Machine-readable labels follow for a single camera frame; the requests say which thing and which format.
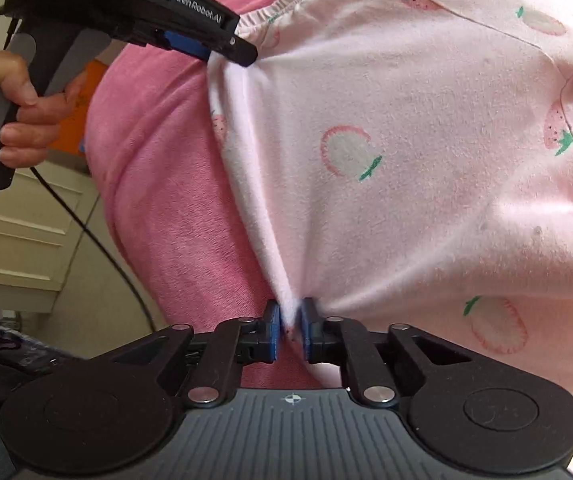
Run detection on black cable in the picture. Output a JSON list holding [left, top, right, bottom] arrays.
[[30, 166, 167, 333]]

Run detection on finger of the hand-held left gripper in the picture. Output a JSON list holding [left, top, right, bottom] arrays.
[[116, 20, 213, 61], [159, 0, 258, 67]]

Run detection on light pink strawberry pants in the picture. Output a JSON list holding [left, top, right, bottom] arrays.
[[206, 0, 573, 480]]

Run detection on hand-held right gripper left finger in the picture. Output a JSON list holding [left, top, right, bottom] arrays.
[[91, 299, 283, 408]]

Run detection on orange board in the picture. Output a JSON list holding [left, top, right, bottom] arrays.
[[49, 57, 112, 157]]

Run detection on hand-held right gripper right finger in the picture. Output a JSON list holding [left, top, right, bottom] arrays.
[[301, 297, 472, 408]]

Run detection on pink terry towel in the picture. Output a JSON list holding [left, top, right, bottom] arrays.
[[84, 0, 573, 391]]

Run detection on white panelled cabinet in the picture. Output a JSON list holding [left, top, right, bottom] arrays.
[[0, 167, 104, 313]]

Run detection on person's left hand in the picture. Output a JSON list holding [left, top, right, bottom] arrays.
[[0, 52, 88, 168]]

